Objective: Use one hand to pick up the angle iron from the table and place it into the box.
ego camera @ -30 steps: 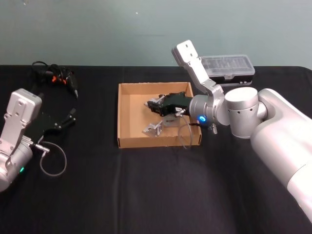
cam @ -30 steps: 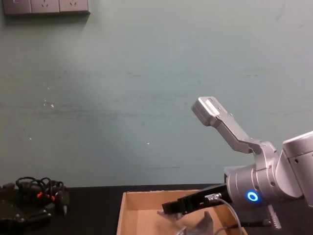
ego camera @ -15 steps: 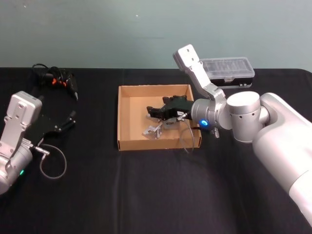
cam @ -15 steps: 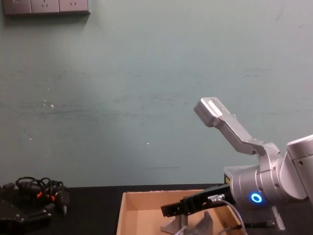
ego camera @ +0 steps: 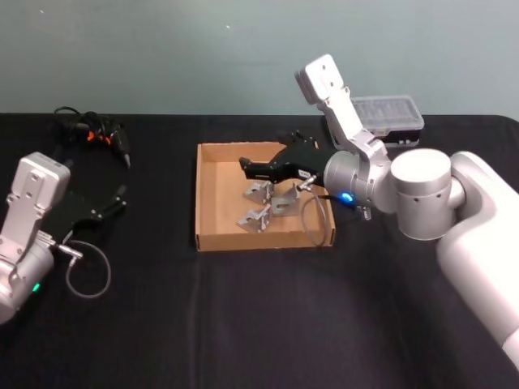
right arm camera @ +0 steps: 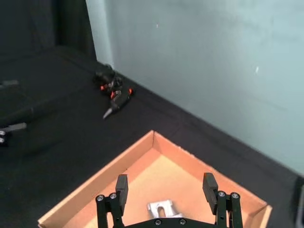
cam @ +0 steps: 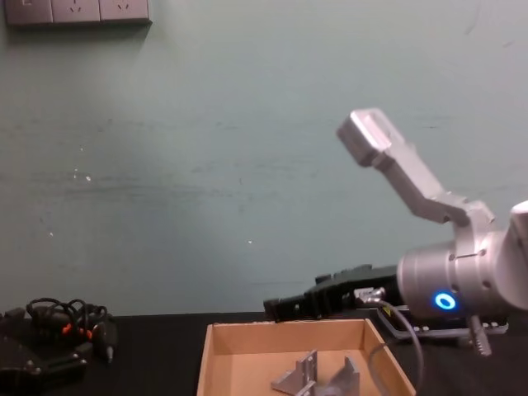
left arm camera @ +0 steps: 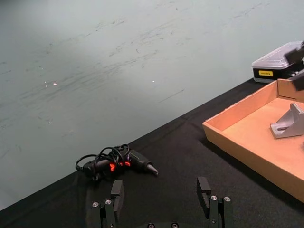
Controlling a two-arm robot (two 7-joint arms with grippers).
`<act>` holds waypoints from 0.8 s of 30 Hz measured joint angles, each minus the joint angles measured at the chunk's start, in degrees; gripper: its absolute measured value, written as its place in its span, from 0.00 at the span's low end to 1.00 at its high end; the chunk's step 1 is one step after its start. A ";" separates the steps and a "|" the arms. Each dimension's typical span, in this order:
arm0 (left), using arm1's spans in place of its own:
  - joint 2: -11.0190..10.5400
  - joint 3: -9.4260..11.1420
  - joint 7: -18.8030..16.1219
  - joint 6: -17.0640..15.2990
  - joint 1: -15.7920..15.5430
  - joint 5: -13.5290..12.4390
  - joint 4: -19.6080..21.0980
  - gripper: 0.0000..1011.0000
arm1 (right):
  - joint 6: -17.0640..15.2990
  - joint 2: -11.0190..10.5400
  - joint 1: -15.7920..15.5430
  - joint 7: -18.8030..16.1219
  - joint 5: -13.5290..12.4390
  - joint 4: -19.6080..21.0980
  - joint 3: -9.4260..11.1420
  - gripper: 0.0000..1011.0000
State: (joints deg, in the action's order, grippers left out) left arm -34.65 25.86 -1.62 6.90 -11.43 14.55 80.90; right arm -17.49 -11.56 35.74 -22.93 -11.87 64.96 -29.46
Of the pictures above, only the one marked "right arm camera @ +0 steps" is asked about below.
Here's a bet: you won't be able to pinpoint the small white three-armed plastic piece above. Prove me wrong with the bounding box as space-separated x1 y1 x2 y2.
147 199 184 219

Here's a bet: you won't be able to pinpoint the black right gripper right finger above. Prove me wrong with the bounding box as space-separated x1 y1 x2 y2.
202 172 244 228

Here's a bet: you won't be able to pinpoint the black corded tool orange parts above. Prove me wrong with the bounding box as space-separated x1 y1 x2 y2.
92 63 136 120

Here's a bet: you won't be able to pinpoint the black table cloth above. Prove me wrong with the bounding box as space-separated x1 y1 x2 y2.
0 44 304 228

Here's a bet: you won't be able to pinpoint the shallow brown cardboard tray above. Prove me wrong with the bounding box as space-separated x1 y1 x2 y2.
37 130 273 228

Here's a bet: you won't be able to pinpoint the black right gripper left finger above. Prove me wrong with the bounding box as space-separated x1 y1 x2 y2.
95 174 129 228

